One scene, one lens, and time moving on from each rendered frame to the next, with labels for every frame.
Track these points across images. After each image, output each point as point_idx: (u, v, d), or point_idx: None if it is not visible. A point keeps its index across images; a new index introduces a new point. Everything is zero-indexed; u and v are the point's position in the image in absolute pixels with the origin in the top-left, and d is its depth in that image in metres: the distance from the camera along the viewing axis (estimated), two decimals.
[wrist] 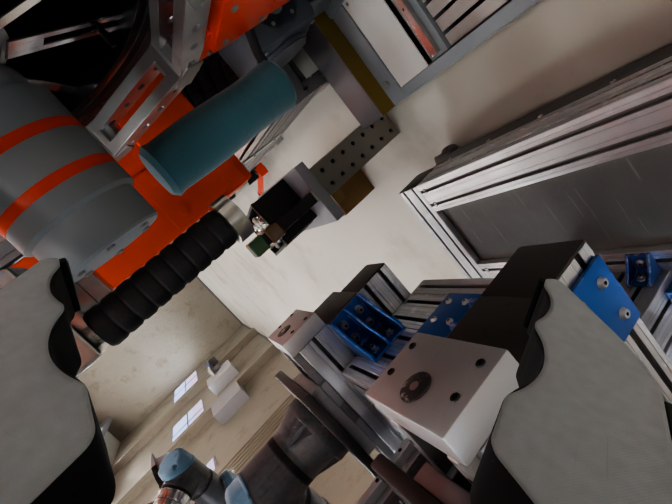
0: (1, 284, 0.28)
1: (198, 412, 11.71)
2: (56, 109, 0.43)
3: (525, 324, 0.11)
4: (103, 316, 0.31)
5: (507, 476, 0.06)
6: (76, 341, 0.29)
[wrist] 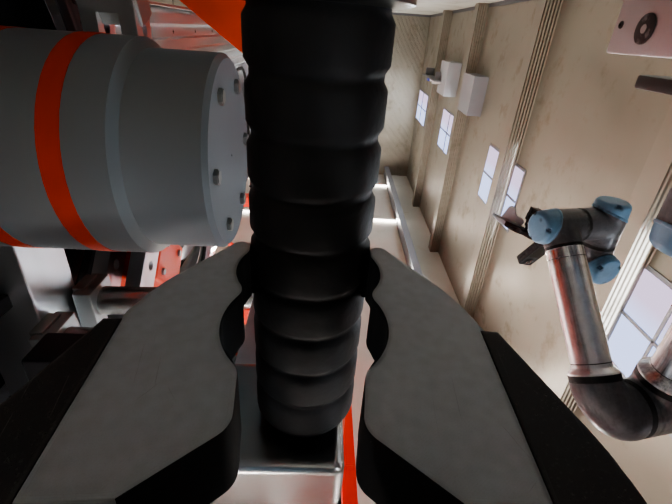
0: None
1: (449, 120, 11.95)
2: None
3: (362, 294, 0.12)
4: (284, 411, 0.14)
5: (387, 451, 0.06)
6: (286, 477, 0.14)
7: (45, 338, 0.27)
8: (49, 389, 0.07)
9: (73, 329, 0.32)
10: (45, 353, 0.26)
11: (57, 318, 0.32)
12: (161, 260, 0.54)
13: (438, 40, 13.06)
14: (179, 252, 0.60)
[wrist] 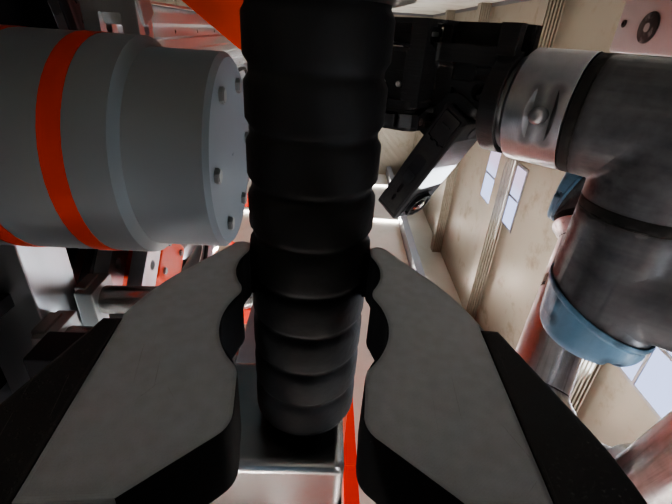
0: None
1: None
2: None
3: (362, 294, 0.12)
4: (284, 410, 0.13)
5: (387, 451, 0.06)
6: (286, 476, 0.14)
7: (46, 337, 0.27)
8: (49, 389, 0.07)
9: (75, 327, 0.32)
10: (46, 352, 0.26)
11: (59, 317, 0.32)
12: (163, 259, 0.54)
13: None
14: (181, 251, 0.60)
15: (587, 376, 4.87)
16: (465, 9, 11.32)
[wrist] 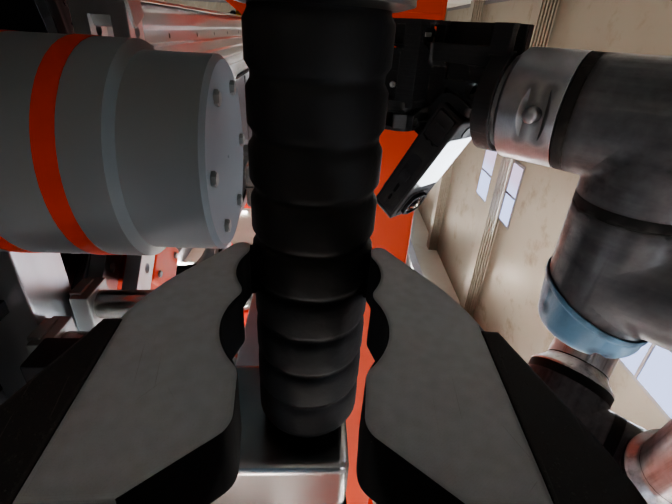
0: None
1: None
2: None
3: (363, 294, 0.12)
4: (288, 412, 0.14)
5: (387, 451, 0.06)
6: (291, 478, 0.14)
7: (43, 343, 0.27)
8: (49, 389, 0.07)
9: (71, 333, 0.31)
10: (43, 359, 0.25)
11: (55, 323, 0.32)
12: (157, 262, 0.54)
13: None
14: (175, 253, 0.60)
15: None
16: (457, 7, 11.34)
